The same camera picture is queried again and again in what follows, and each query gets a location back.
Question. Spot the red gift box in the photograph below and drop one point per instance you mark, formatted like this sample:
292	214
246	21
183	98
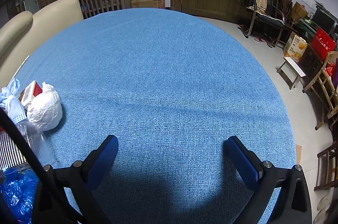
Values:
323	43

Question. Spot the blue tablecloth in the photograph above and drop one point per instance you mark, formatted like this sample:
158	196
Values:
163	68

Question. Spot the blue plastic bag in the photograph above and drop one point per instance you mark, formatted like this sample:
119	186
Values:
15	195

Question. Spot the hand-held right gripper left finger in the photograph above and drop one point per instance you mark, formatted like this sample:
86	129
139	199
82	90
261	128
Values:
105	158

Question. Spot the dark wooden chair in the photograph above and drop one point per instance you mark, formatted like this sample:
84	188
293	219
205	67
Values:
284	6
327	158

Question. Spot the bamboo chair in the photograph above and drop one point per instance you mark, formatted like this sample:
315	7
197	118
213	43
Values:
323	86

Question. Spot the small cardboard box with barcode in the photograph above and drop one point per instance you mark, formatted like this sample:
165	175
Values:
28	94

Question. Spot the black office chair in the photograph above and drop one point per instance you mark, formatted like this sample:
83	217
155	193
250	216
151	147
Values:
266	18

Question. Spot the beige leather sofa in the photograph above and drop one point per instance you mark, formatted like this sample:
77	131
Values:
52	12

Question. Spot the brown cardboard box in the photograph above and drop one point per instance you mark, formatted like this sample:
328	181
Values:
148	3

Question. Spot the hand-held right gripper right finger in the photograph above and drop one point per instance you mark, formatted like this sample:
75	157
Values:
240	160

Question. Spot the pink slippers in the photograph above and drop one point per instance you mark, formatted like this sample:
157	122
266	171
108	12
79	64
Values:
260	39

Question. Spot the black monitor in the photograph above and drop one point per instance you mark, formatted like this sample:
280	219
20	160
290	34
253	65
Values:
323	20

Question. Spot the whiteboard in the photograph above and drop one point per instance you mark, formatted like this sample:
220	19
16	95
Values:
31	3

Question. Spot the light blue cloth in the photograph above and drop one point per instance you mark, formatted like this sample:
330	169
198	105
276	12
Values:
12	102

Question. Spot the orange printed cardboard box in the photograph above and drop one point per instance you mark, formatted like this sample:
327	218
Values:
294	48

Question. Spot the silver ribbed packaging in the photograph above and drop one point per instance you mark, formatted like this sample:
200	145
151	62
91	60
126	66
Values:
8	151

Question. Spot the brown paper bag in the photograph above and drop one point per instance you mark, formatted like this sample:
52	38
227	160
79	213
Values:
299	11

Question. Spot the clear plastic container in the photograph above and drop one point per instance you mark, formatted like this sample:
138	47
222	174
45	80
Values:
18	140

